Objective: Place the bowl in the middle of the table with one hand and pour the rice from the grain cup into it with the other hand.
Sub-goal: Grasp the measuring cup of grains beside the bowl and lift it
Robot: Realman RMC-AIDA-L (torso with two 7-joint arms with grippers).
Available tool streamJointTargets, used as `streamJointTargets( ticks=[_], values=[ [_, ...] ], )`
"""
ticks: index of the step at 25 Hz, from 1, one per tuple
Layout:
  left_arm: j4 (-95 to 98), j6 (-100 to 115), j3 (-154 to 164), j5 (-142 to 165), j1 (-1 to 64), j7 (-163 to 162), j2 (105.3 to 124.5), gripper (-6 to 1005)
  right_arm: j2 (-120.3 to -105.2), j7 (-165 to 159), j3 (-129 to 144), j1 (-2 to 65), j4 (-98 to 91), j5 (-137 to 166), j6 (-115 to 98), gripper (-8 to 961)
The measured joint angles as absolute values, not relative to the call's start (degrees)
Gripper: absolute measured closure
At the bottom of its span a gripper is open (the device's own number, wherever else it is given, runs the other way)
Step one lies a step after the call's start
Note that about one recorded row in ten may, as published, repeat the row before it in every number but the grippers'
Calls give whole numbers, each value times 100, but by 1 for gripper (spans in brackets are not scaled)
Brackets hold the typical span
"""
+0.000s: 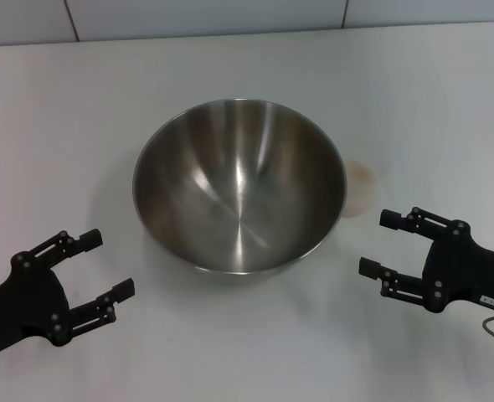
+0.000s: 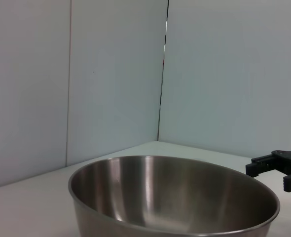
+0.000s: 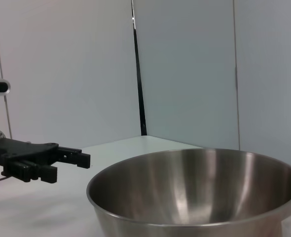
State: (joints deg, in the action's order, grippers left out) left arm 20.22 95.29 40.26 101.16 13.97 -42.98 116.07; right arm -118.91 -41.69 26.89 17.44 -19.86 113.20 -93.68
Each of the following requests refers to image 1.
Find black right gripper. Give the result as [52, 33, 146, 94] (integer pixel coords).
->
[358, 207, 494, 315]

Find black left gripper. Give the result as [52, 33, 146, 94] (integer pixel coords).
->
[0, 229, 136, 361]

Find stainless steel mixing bowl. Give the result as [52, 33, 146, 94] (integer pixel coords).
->
[131, 98, 348, 276]

